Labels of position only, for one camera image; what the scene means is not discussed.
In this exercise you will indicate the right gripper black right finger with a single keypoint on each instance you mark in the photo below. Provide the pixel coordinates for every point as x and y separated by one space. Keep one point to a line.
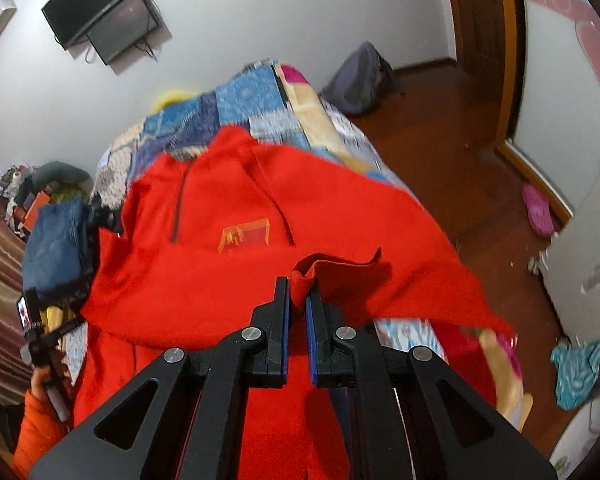
327 362

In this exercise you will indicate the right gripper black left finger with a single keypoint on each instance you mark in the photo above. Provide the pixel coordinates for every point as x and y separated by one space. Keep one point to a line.
270 363

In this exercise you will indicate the red fleece pullover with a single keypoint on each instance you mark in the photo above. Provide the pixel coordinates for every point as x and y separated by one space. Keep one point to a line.
203 244

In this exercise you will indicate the orange sleeved left forearm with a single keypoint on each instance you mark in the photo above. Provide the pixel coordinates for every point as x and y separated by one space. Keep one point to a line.
40 430

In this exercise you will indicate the person left hand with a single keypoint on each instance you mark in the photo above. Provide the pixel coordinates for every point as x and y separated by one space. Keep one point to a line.
43 375

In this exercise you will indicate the striped curtain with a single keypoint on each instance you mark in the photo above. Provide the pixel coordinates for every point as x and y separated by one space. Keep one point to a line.
14 375

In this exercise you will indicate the blue denim jeans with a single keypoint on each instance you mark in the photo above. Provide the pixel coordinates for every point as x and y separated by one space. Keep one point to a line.
59 260

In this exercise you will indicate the black garment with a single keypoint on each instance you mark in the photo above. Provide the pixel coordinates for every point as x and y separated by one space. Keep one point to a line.
96 216

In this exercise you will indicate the cluttered pile beside bed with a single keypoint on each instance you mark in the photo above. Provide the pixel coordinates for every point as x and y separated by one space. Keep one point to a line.
24 190

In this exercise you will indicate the teal patterned cloth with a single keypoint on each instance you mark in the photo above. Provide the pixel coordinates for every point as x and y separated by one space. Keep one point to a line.
577 370

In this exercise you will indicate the pink shoe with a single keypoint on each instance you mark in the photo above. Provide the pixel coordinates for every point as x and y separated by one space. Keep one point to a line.
538 211

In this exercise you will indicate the blue patchwork bedspread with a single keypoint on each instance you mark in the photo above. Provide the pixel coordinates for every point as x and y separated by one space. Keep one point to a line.
276 104

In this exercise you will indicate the white cabinet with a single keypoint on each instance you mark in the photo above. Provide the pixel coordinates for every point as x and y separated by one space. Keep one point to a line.
570 271

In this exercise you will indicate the yellow object behind bed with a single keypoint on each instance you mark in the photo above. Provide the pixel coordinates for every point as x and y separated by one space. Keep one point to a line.
170 98

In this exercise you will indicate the grey purple backpack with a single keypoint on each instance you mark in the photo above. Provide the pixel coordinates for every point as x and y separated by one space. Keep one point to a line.
363 79

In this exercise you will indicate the brown wooden door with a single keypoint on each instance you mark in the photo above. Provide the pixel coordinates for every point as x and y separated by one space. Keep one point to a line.
490 38

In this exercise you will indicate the dark wall mounted panel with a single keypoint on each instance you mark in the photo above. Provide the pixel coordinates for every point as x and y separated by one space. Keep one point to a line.
122 27

